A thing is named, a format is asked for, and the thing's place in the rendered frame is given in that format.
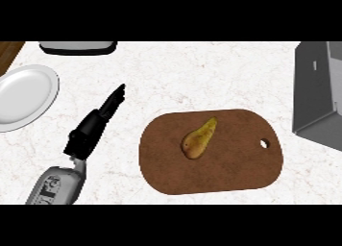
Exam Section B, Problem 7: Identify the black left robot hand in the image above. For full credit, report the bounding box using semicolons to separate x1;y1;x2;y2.
62;83;128;161

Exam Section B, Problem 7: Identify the yellow-brown eggplant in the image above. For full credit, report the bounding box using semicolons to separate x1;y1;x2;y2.
180;116;218;160

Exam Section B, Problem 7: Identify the brown wooden surface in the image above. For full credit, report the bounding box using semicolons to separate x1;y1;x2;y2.
0;40;26;86

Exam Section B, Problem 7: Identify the white oval plate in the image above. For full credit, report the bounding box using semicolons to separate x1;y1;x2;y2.
0;63;60;134

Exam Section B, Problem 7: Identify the brown wooden cutting board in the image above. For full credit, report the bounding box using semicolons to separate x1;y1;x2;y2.
137;109;284;196

